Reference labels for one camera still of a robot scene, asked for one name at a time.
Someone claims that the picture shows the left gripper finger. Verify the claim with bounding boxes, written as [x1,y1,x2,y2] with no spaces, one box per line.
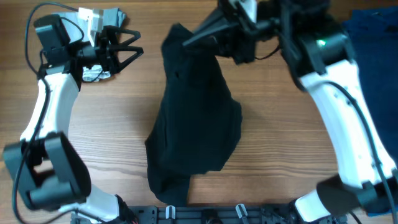
[108,45,144,75]
[105,26,141,47]

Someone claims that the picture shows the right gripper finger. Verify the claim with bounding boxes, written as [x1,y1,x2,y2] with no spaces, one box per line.
[193,7,227,33]
[182,21,239,47]

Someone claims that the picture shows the black shorts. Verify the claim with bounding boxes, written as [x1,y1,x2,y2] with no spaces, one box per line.
[145,24,243,207]

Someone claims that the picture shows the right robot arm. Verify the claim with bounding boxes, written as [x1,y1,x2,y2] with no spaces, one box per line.
[183,1,397,223]

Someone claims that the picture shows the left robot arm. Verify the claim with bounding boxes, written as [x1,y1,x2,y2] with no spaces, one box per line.
[2,14,143,223]

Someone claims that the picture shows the folded light blue jeans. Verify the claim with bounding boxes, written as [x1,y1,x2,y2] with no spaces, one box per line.
[52,7,127,83]

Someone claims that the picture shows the blue t-shirt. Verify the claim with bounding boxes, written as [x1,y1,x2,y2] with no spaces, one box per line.
[341,5,398,217]

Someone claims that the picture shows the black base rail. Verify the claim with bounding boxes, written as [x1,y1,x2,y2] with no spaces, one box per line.
[70,203,347,224]

